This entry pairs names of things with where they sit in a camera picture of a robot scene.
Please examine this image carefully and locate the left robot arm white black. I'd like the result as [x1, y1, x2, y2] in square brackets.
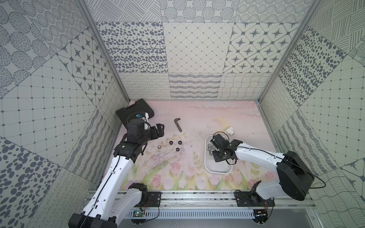
[68, 113, 164, 228]

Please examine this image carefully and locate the white pipe elbow fitting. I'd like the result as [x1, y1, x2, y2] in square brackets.
[224, 126, 235, 136]

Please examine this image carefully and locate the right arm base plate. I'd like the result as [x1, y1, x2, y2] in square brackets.
[233, 190, 275, 207]

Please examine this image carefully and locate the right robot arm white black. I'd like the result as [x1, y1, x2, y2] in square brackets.
[210, 132, 315, 205]

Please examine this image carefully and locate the left controller board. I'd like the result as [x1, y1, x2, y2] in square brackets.
[131, 211, 146, 224]

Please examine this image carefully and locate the rusty wrench jaw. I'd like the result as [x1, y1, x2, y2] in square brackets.
[174, 118, 182, 132]

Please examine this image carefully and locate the white slotted cable duct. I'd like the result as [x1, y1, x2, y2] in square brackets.
[124, 209, 254, 219]

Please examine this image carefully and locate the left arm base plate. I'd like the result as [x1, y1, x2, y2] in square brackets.
[135, 192, 162, 208]

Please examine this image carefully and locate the controller board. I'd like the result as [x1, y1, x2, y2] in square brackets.
[131, 211, 146, 224]
[253, 210, 269, 225]

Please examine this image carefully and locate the black plastic tool case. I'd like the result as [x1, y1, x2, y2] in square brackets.
[116, 99, 155, 129]

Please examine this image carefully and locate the white storage tray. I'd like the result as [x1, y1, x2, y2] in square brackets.
[204, 135, 233, 175]

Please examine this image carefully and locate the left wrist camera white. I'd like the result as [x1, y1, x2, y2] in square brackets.
[136, 112, 150, 129]

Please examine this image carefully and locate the aluminium rail frame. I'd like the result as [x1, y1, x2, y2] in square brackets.
[146, 191, 316, 210]

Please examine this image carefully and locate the right controller board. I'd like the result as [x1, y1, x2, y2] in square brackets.
[253, 210, 269, 225]

